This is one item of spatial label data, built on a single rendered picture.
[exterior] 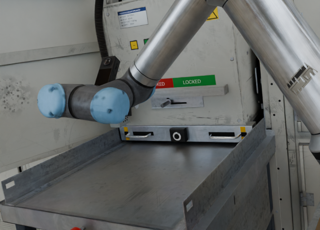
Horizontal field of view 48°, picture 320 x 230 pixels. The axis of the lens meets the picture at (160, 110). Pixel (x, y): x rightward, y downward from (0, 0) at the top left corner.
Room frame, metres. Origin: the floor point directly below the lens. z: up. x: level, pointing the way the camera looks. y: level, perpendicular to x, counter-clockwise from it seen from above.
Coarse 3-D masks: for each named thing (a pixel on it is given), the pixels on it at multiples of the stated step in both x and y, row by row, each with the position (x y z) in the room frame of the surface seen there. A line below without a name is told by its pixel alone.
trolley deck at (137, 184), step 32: (96, 160) 1.23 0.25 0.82; (128, 160) 1.18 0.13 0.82; (160, 160) 1.14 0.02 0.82; (192, 160) 1.09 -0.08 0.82; (256, 160) 1.01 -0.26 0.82; (64, 192) 0.97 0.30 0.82; (96, 192) 0.94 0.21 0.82; (128, 192) 0.91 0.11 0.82; (160, 192) 0.88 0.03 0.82; (224, 192) 0.83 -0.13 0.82; (32, 224) 0.90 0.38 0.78; (64, 224) 0.84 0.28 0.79; (96, 224) 0.78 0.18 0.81; (128, 224) 0.74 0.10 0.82; (160, 224) 0.71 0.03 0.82; (224, 224) 0.75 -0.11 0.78
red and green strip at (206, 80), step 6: (174, 78) 1.27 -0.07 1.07; (180, 78) 1.26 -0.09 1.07; (186, 78) 1.25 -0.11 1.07; (192, 78) 1.24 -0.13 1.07; (198, 78) 1.23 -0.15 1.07; (204, 78) 1.22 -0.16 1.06; (210, 78) 1.21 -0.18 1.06; (156, 84) 1.32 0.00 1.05; (162, 84) 1.30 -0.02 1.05; (168, 84) 1.29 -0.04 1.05; (174, 84) 1.28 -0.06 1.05; (180, 84) 1.27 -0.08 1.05; (186, 84) 1.25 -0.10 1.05; (192, 84) 1.24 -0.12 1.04; (198, 84) 1.23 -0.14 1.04; (204, 84) 1.22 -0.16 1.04; (210, 84) 1.21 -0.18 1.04
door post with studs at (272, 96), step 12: (264, 72) 1.25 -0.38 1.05; (264, 84) 1.25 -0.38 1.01; (264, 96) 1.25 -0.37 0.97; (276, 96) 1.22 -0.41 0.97; (264, 108) 1.25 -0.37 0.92; (276, 108) 1.23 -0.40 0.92; (276, 120) 1.23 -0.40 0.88; (276, 132) 1.23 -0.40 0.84; (276, 144) 1.23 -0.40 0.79; (276, 156) 1.23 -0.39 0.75; (288, 180) 1.21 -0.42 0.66; (288, 192) 1.22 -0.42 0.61; (288, 204) 1.22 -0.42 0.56; (288, 216) 1.22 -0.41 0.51; (288, 228) 1.22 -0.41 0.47
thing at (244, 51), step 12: (132, 0) 1.32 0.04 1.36; (108, 36) 1.39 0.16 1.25; (240, 36) 1.20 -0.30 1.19; (240, 48) 1.19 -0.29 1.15; (240, 60) 1.18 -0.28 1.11; (252, 60) 1.30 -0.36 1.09; (240, 72) 1.17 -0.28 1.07; (252, 72) 1.29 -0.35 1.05; (240, 84) 1.16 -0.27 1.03; (252, 84) 1.28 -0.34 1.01; (252, 96) 1.26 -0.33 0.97; (252, 108) 1.25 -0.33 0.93; (252, 120) 1.24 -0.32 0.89
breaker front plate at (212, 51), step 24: (144, 0) 1.29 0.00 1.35; (168, 0) 1.25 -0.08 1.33; (216, 24) 1.18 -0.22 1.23; (120, 48) 1.37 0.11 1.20; (192, 48) 1.23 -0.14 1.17; (216, 48) 1.19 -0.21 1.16; (120, 72) 1.39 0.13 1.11; (168, 72) 1.28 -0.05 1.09; (192, 72) 1.24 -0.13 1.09; (216, 72) 1.19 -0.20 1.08; (216, 96) 1.21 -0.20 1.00; (240, 96) 1.16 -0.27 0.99; (144, 120) 1.36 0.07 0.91; (168, 120) 1.31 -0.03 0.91; (192, 120) 1.26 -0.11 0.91; (216, 120) 1.22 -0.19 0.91; (240, 120) 1.17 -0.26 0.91
